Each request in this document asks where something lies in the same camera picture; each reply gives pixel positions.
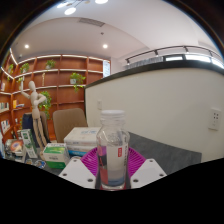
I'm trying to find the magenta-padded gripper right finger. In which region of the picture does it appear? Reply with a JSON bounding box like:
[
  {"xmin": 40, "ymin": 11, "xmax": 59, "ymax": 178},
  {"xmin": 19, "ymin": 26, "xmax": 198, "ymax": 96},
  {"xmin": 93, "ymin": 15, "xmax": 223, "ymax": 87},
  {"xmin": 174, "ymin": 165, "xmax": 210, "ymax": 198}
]
[{"xmin": 127, "ymin": 146, "xmax": 168, "ymax": 189}]

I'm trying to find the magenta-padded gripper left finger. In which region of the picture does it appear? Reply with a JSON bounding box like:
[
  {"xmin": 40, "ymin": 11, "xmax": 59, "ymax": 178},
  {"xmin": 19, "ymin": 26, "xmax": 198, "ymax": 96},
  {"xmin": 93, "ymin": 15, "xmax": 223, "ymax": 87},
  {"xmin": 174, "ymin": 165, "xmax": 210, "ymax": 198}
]
[{"xmin": 58, "ymin": 147, "xmax": 100, "ymax": 190}]

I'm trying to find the clear plastic water bottle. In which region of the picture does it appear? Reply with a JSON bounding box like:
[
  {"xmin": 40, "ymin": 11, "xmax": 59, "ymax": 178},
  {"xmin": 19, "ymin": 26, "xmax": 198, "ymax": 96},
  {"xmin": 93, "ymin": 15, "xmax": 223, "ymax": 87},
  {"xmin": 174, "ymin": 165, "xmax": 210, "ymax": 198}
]
[{"xmin": 96, "ymin": 109, "xmax": 131, "ymax": 191}]

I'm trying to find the small green white box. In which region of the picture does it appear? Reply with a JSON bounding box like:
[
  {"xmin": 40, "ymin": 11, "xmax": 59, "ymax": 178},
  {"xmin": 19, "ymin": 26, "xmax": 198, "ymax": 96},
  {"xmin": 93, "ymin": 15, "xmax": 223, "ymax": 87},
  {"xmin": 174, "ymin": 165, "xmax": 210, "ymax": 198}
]
[{"xmin": 43, "ymin": 143, "xmax": 69, "ymax": 170}]

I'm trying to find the tan chair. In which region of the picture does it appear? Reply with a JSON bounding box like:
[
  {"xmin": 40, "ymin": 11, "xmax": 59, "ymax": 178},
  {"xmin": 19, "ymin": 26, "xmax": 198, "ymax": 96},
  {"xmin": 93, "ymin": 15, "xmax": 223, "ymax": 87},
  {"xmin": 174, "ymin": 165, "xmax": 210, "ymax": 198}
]
[{"xmin": 52, "ymin": 107, "xmax": 89, "ymax": 144}]

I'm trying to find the tall green white carton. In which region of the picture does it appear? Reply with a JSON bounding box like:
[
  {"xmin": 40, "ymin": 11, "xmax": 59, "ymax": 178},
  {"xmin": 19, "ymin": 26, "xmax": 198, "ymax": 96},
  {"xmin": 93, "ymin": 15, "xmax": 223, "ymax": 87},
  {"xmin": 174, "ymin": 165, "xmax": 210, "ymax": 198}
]
[{"xmin": 20, "ymin": 129, "xmax": 38, "ymax": 159}]

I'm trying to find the dark blue chair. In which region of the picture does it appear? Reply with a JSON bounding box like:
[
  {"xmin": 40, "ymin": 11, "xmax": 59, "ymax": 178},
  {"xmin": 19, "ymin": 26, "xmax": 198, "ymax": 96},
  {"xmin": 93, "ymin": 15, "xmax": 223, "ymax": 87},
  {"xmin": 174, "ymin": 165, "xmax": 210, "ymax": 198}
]
[{"xmin": 21, "ymin": 111, "xmax": 51, "ymax": 144}]

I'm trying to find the dark box with orange print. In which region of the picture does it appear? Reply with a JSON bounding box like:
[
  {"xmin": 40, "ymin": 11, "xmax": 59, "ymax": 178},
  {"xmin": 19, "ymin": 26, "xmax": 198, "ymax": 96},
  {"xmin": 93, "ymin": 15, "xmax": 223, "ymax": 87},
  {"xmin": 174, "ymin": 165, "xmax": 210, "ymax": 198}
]
[{"xmin": 3, "ymin": 139, "xmax": 25, "ymax": 158}]

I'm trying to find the wooden artist mannequin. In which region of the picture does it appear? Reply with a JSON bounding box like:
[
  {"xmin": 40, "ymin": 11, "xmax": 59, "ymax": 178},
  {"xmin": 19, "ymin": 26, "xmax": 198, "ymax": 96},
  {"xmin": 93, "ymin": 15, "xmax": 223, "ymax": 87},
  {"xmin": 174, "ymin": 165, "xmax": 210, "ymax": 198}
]
[{"xmin": 20, "ymin": 80, "xmax": 48, "ymax": 151}]

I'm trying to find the wooden bookshelf unit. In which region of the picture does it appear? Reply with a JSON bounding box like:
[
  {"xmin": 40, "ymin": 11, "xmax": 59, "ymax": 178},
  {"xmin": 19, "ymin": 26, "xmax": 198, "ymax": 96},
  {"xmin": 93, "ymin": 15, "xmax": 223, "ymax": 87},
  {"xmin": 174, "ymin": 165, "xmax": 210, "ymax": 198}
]
[{"xmin": 0, "ymin": 48, "xmax": 111, "ymax": 141}]

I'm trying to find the white sign board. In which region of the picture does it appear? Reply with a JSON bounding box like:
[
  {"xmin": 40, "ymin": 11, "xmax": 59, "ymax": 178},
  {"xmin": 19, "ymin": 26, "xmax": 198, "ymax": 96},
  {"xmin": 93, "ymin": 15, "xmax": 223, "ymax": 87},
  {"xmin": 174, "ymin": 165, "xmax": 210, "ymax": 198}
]
[{"xmin": 102, "ymin": 59, "xmax": 111, "ymax": 78}]

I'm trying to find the grey curtain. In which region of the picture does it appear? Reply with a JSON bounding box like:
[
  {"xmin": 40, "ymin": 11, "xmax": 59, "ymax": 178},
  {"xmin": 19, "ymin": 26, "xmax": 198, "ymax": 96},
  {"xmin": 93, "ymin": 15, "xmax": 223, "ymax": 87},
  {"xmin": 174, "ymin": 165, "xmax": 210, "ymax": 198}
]
[{"xmin": 124, "ymin": 56, "xmax": 164, "ymax": 70}]

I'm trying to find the window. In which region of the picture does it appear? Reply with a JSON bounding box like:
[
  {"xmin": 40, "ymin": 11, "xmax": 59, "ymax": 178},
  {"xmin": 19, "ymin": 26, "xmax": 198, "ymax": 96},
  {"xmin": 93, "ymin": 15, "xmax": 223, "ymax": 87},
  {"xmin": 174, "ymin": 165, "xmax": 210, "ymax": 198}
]
[{"xmin": 164, "ymin": 53, "xmax": 224, "ymax": 69}]

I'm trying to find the ceiling air vent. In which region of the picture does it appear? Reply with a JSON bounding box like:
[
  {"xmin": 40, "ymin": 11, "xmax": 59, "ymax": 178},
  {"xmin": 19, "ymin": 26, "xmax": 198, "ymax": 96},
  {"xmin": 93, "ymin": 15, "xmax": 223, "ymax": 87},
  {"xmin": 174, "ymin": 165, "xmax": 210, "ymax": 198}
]
[{"xmin": 78, "ymin": 17, "xmax": 106, "ymax": 28}]

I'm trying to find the branched ceiling lamp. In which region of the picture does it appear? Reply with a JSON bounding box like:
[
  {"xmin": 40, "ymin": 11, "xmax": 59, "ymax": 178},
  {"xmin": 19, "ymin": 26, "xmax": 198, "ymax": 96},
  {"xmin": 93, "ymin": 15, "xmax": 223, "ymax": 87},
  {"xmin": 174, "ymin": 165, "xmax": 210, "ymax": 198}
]
[{"xmin": 55, "ymin": 0, "xmax": 109, "ymax": 16}]

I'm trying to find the white wall socket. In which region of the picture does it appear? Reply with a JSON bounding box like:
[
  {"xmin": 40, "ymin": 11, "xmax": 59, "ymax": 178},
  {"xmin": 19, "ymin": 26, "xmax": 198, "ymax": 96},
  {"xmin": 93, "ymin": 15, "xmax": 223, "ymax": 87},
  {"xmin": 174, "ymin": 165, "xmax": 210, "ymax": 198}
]
[{"xmin": 208, "ymin": 107, "xmax": 223, "ymax": 132}]

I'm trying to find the black curtain rail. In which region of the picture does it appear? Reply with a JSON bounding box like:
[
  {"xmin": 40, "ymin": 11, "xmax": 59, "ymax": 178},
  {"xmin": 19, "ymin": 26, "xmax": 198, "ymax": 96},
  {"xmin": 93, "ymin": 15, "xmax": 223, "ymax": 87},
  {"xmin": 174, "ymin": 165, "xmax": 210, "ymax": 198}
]
[{"xmin": 124, "ymin": 45, "xmax": 223, "ymax": 64}]

